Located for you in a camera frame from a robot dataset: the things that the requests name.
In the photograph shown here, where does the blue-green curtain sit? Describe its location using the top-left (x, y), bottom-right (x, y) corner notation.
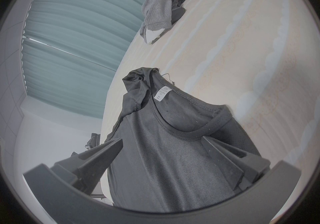
top-left (24, 0), bottom-right (170, 71)
top-left (21, 39), bottom-right (118, 118)

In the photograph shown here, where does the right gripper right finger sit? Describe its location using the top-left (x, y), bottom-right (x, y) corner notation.
top-left (201, 136), bottom-right (271, 191)

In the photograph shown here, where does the dark grey chest of drawers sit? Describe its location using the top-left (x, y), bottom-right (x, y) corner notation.
top-left (85, 132), bottom-right (101, 149)

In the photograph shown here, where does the bed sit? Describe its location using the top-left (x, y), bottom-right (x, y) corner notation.
top-left (91, 0), bottom-right (320, 201)

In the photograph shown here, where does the pile of clothes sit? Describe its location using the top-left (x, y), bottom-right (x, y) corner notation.
top-left (139, 0), bottom-right (225, 44)

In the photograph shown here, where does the black T-shirt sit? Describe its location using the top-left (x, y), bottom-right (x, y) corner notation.
top-left (104, 67), bottom-right (265, 214)

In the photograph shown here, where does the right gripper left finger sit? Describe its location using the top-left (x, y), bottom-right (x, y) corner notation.
top-left (51, 138), bottom-right (124, 195)

